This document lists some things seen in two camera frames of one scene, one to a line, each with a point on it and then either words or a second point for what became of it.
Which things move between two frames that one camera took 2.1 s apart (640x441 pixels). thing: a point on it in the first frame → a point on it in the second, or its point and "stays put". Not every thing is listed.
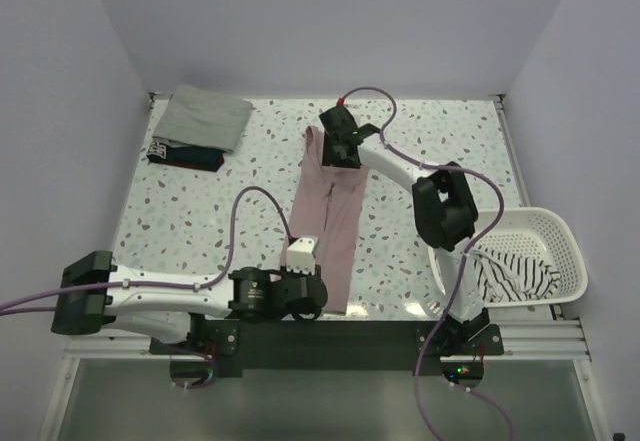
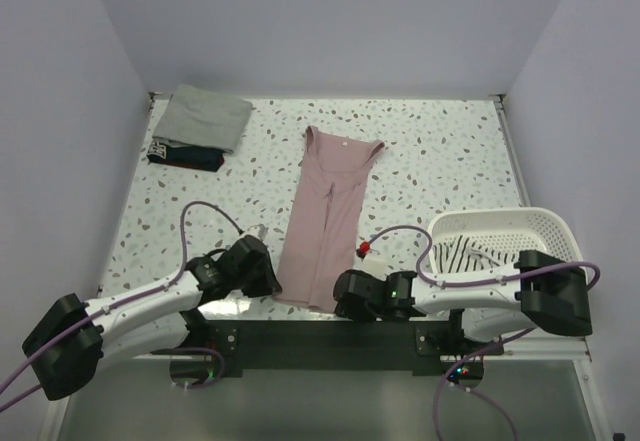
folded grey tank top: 203,118 stays put
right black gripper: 331,158 → 352,313
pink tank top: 328,205 stays put
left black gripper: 285,274 → 268,285
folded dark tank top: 195,158 stays put
